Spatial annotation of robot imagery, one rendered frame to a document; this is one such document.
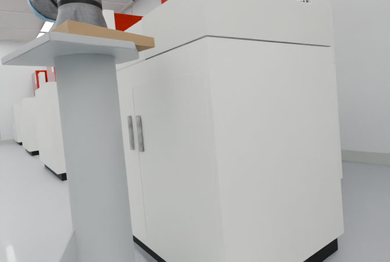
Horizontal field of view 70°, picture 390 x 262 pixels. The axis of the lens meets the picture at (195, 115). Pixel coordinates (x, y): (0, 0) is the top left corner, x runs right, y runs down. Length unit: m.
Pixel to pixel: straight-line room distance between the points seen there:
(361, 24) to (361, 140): 0.98
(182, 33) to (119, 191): 0.47
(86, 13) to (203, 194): 0.58
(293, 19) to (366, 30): 1.80
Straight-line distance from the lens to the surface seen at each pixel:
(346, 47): 2.86
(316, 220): 1.15
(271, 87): 0.90
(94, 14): 0.84
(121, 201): 0.83
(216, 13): 0.79
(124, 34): 0.79
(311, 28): 1.13
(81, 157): 0.79
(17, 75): 9.12
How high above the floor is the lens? 0.65
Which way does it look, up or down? 3 degrees down
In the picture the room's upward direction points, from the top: 5 degrees counter-clockwise
